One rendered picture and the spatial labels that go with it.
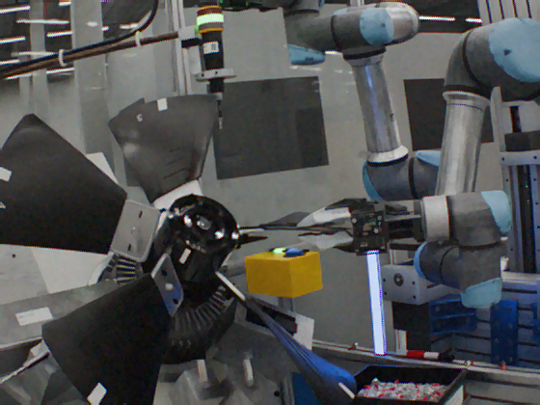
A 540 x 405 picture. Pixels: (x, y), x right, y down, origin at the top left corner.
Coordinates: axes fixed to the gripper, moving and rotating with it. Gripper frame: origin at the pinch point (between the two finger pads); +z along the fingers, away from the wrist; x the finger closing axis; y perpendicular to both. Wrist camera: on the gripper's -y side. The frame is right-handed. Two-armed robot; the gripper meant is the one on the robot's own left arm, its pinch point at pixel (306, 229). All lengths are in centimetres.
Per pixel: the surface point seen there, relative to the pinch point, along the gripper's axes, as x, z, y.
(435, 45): -37, -56, -422
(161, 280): 0.5, 18.8, 21.7
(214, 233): -3.9, 11.9, 13.8
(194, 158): -14.3, 17.8, -0.4
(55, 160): -19.2, 34.8, 19.1
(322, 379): 17.4, -3.5, 23.4
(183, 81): -29, 42, -76
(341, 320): 60, 9, -111
